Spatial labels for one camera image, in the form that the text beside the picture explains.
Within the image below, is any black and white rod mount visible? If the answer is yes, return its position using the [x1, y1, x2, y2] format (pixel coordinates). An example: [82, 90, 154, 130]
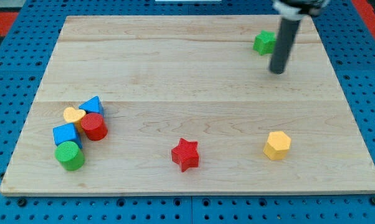
[272, 0, 330, 21]

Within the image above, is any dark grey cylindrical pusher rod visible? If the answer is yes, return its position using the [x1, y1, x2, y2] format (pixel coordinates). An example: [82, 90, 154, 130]
[268, 17, 301, 75]

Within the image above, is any green star block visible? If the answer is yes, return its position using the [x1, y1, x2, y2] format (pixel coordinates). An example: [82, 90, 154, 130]
[253, 30, 276, 55]

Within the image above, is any red star block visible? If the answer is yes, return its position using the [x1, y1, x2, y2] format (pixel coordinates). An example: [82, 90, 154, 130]
[171, 138, 199, 172]

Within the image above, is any yellow hexagon block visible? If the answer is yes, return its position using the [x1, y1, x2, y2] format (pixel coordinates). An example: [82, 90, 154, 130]
[263, 131, 292, 161]

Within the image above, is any light wooden board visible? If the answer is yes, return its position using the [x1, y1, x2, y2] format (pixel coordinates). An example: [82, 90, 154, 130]
[0, 15, 375, 197]

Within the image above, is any blue triangle block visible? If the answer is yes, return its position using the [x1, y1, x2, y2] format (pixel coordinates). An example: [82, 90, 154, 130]
[78, 96, 104, 116]

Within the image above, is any red cylinder block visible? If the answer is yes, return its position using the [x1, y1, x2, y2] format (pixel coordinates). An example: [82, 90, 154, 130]
[81, 113, 108, 141]

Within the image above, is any yellow heart block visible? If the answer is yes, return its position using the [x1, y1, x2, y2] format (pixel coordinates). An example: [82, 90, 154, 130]
[63, 107, 86, 133]

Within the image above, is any blue cube block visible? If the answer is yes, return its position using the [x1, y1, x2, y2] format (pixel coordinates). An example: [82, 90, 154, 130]
[52, 123, 83, 149]

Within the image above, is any green cylinder block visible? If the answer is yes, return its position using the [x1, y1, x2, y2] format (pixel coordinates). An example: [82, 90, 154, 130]
[54, 141, 85, 171]

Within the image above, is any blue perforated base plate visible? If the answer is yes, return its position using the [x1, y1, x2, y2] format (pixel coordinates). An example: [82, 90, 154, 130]
[0, 0, 375, 223]

